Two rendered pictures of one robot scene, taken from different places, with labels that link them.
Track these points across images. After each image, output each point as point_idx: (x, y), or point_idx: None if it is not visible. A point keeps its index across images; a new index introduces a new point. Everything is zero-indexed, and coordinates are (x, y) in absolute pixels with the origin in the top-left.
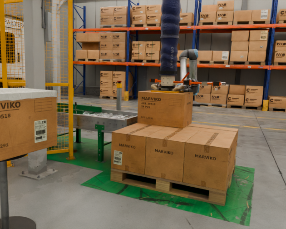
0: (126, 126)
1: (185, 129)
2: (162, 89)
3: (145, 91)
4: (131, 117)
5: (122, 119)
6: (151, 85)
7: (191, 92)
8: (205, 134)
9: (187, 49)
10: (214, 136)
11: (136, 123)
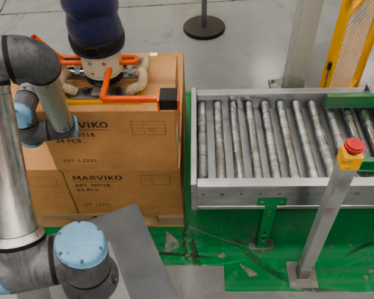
0: (180, 82)
1: None
2: (124, 88)
3: (159, 63)
4: (191, 101)
5: (203, 90)
6: (145, 55)
7: (39, 107)
8: None
9: (6, 35)
10: (16, 90)
11: (180, 112)
